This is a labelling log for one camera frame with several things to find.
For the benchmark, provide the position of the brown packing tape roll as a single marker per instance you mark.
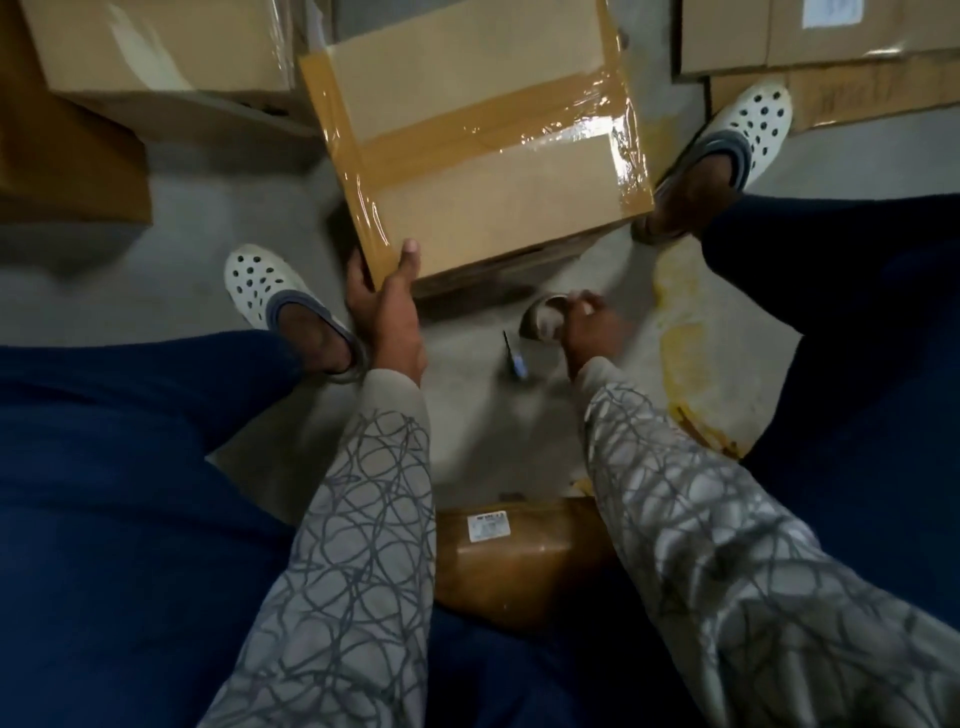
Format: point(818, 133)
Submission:
point(530, 320)

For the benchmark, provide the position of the person's blue trousers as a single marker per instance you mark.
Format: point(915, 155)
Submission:
point(120, 495)

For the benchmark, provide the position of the person's right forearm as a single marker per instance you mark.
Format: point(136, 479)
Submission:
point(750, 570)

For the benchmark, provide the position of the person's right hand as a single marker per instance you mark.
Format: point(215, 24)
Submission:
point(596, 330)

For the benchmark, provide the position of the large black-label cardboard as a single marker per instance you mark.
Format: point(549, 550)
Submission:
point(60, 165)

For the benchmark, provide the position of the person's white clog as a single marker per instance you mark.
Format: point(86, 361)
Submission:
point(258, 282)
point(750, 128)

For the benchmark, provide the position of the person's right white clog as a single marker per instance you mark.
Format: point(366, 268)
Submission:
point(750, 128)

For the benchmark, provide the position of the cardboard box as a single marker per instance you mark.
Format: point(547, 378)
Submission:
point(450, 60)

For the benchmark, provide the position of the person's left hand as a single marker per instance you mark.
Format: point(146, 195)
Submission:
point(393, 323)

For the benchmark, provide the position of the brown plastic-wrapped stool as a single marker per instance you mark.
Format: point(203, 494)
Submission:
point(518, 563)

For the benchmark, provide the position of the person's left forearm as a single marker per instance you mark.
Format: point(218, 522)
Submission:
point(345, 585)

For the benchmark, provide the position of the person's left white clog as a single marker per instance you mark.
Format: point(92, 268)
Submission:
point(258, 282)

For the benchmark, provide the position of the small cardboard box being taped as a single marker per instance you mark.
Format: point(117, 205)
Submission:
point(720, 38)
point(150, 45)

